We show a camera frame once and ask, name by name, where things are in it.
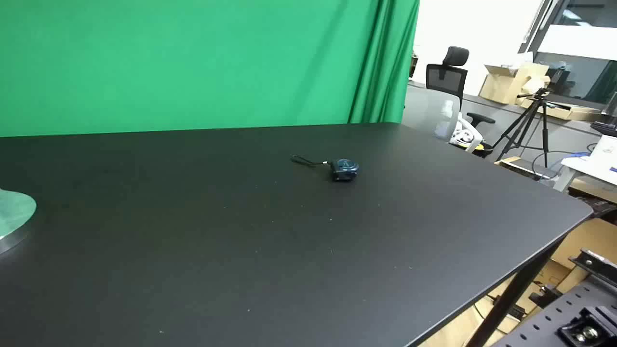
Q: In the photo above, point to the grey chair back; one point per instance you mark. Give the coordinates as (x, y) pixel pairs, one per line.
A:
(428, 110)

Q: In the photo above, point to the green backdrop curtain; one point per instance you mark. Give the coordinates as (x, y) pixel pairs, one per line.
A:
(193, 58)

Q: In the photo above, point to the black office chair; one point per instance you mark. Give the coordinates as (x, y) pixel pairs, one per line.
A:
(447, 78)

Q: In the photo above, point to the open cardboard box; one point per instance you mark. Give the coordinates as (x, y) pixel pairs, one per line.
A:
(507, 81)

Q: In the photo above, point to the black table leg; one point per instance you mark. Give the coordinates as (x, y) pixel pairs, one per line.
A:
(513, 293)

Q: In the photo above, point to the black perforated breadboard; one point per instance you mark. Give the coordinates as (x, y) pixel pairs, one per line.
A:
(542, 320)

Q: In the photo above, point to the white papers stack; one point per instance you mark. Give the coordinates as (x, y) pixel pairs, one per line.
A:
(598, 160)

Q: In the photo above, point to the black camera tripod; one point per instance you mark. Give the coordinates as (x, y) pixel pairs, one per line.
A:
(530, 124)

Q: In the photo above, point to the black metal rail bracket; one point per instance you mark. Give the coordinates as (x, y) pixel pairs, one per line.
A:
(598, 265)

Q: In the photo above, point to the black clamp mount with bolt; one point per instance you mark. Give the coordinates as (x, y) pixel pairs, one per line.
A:
(588, 328)

